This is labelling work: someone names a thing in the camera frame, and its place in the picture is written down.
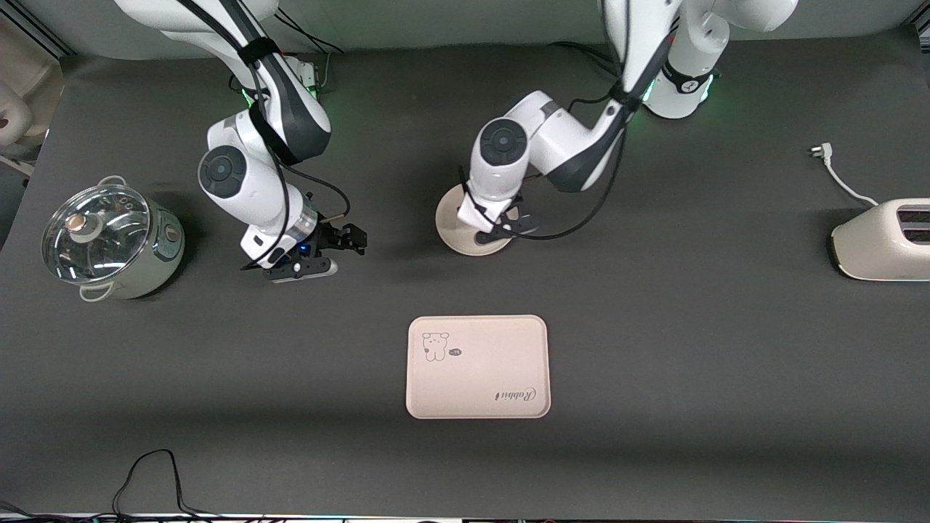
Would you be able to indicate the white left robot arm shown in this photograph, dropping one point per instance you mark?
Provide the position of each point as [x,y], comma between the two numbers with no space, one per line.
[501,163]

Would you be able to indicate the round beige plate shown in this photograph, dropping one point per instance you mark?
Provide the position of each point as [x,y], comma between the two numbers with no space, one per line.
[454,236]

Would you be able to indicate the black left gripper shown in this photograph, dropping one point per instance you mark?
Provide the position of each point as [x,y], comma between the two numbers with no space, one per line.
[519,199]

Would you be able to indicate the beige rectangular tray rabbit print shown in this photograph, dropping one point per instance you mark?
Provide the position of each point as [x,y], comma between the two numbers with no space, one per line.
[479,367]

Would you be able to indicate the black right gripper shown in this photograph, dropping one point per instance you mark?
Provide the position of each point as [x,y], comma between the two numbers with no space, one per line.
[332,236]

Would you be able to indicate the glass pot lid with knob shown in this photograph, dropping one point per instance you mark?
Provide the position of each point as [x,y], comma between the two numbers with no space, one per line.
[94,232]

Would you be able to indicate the pale green electric cooking pot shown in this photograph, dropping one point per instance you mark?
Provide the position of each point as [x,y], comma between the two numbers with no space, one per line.
[156,254]

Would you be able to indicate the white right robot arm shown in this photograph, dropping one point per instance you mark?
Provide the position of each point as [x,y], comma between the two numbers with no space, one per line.
[243,181]

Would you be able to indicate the cream white toaster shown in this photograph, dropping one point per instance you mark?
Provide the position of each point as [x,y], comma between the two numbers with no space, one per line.
[883,247]

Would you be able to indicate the beige plastic furniture piece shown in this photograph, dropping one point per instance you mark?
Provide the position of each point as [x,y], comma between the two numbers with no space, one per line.
[25,80]

